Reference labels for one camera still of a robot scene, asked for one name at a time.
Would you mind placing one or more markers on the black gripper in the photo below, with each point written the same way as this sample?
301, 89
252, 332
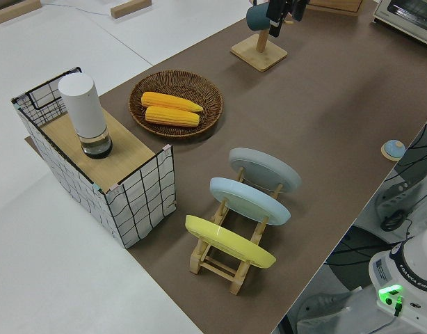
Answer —
279, 7

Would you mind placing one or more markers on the gray plate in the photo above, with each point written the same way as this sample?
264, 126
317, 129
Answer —
265, 167

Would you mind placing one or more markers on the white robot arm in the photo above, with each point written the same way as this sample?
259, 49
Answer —
408, 275

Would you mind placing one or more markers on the light blue plate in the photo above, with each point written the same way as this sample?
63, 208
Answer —
248, 202

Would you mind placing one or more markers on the yellow plate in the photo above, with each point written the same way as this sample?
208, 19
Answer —
231, 243

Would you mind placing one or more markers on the low wooden plate rack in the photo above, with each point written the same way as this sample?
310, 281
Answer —
238, 282

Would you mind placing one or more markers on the dark teal mug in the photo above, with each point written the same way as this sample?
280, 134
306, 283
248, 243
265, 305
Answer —
257, 19

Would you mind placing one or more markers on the wooden mug tree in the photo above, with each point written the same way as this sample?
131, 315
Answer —
258, 53

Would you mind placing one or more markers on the wooden cabinet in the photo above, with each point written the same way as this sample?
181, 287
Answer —
338, 5

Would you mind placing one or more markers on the brown table mat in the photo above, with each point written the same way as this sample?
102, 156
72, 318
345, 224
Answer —
304, 121

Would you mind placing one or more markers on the cream toaster oven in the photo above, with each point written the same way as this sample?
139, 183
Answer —
401, 17

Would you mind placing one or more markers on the round brown wicker basket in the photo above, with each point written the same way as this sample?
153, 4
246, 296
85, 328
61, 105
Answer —
175, 80

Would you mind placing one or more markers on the yellow corn cob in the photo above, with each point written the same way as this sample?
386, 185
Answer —
171, 117
168, 101

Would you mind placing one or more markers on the light wooden block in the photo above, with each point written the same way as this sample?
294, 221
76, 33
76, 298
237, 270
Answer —
130, 8
15, 10

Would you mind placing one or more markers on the small blue cup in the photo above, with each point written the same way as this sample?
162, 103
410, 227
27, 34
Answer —
394, 148

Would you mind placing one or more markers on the light wooden shelf board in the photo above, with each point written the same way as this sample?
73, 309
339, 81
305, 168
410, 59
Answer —
124, 153

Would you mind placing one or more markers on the white cylindrical bottle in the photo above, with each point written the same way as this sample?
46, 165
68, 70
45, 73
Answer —
83, 104

